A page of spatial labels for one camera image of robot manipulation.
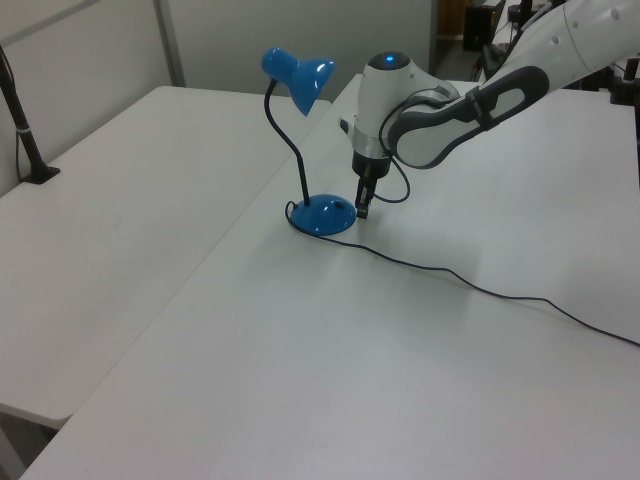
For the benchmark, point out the black camera stand pole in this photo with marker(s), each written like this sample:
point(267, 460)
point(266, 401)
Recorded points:
point(27, 140)

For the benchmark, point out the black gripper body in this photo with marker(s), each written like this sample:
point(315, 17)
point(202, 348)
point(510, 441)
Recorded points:
point(371, 164)

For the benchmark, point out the black box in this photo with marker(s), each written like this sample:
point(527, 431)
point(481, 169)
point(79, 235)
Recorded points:
point(480, 25)

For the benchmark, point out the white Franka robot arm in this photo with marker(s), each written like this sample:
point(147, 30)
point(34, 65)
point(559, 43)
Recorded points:
point(425, 140)

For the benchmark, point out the black clamped stand pole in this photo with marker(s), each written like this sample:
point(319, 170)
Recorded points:
point(627, 80)

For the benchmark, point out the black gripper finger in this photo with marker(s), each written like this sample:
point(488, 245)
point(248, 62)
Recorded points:
point(371, 190)
point(361, 202)

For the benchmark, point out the blue gooseneck desk lamp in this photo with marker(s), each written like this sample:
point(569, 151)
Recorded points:
point(310, 217)

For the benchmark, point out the grey metal partition post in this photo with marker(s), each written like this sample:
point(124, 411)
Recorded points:
point(170, 45)

